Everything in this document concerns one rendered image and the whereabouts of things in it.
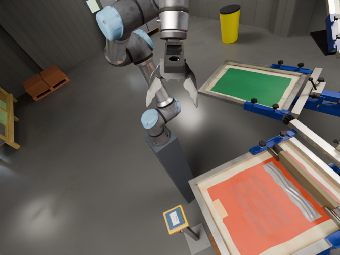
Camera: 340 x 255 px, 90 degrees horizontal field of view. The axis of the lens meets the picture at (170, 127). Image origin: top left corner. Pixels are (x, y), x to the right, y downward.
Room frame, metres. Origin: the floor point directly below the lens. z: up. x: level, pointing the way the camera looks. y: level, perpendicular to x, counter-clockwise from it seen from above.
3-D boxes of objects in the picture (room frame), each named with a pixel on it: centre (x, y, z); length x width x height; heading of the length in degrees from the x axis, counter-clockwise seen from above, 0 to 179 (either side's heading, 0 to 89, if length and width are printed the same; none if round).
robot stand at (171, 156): (0.77, 0.09, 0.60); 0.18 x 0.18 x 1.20; 17
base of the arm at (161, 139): (0.77, 0.09, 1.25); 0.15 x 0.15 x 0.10
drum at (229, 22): (3.79, -2.17, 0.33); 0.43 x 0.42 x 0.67; 17
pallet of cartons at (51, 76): (5.38, 2.86, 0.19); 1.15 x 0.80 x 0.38; 107
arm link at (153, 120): (0.78, 0.09, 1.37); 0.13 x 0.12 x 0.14; 109
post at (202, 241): (0.31, 0.20, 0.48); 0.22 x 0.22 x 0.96; 3
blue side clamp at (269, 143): (0.51, -0.60, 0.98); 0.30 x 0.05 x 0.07; 93
